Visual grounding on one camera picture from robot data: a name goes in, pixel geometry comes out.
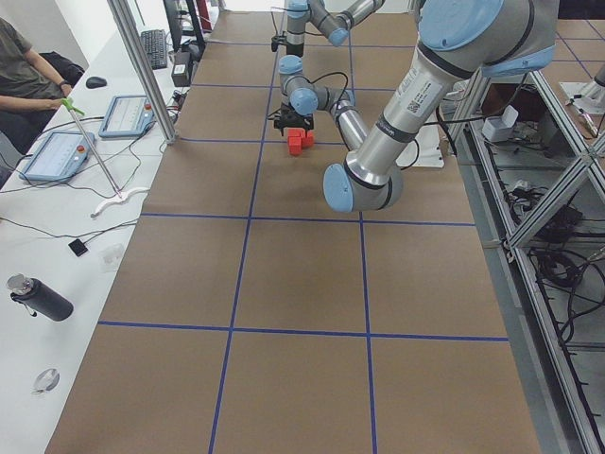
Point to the black water bottle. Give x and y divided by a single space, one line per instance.
38 298

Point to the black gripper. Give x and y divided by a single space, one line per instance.
296 115
297 48

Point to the near blue teach pendant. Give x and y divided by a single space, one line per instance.
58 158

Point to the blue teach pendant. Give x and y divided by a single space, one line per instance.
58 158
127 117

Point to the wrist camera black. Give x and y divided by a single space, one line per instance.
277 41

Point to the aluminium frame post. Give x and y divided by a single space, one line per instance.
127 29

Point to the white central robot pedestal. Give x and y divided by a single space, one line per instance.
429 155

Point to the long reacher grabber stick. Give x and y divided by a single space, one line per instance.
119 196

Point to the black computer mouse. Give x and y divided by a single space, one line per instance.
95 82

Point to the black keyboard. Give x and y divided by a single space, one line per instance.
154 45

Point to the red block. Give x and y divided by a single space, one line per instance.
295 145
308 140
297 134

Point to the far blue teach pendant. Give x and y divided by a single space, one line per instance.
127 117

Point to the small black square pad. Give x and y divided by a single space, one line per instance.
78 247

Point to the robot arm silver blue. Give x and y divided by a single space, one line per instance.
334 27
455 39

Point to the seated person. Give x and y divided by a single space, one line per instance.
32 87

